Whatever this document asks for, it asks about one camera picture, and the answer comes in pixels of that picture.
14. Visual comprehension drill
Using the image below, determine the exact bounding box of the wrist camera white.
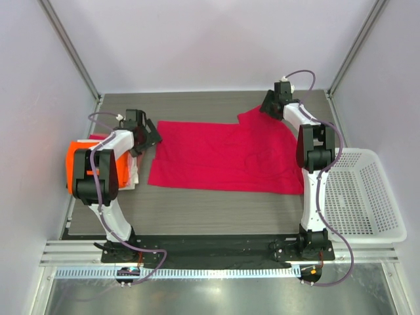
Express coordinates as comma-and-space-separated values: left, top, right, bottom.
115, 114, 125, 121
279, 76, 295, 93

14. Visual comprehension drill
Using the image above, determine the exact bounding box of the aluminium frame post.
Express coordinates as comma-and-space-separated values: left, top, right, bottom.
327, 0, 389, 98
37, 0, 101, 103

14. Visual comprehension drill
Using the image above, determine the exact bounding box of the white plastic perforated basket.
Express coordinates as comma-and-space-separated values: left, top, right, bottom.
325, 148, 407, 245

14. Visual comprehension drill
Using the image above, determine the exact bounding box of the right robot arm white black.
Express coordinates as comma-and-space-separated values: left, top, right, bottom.
260, 78, 336, 261

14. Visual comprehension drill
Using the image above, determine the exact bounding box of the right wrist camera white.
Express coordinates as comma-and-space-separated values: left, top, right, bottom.
279, 76, 295, 93

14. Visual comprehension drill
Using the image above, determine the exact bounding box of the orange folded t shirt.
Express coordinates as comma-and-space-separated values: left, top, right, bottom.
66, 138, 129, 194

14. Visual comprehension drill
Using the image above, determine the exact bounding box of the dusty rose folded t shirt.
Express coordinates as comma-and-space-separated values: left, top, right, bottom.
136, 152, 146, 169

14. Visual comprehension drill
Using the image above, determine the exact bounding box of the magenta folded t shirt bottom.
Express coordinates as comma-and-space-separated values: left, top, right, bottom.
89, 133, 108, 140

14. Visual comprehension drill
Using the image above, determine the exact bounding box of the left aluminium frame post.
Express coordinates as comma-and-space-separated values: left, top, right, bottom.
37, 0, 101, 103

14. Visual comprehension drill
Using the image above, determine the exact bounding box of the perforated metal cable rail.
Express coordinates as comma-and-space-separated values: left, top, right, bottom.
54, 266, 301, 280

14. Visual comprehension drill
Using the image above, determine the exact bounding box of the right aluminium frame post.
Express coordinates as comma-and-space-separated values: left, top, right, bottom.
327, 0, 389, 98

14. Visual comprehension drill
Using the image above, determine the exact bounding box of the magenta red t shirt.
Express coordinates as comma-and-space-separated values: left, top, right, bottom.
148, 108, 304, 195

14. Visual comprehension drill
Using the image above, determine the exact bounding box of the white folded t shirt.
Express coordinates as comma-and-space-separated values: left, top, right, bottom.
75, 135, 138, 190

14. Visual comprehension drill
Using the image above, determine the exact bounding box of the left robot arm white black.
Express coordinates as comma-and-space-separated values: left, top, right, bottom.
66, 109, 162, 263

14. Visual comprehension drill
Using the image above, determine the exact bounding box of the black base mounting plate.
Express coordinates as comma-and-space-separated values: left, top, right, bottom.
94, 234, 335, 270

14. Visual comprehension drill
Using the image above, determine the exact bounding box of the light pink folded t shirt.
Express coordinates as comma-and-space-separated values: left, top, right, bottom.
129, 154, 139, 186

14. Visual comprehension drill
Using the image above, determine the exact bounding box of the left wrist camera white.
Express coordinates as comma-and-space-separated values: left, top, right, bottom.
115, 114, 125, 121

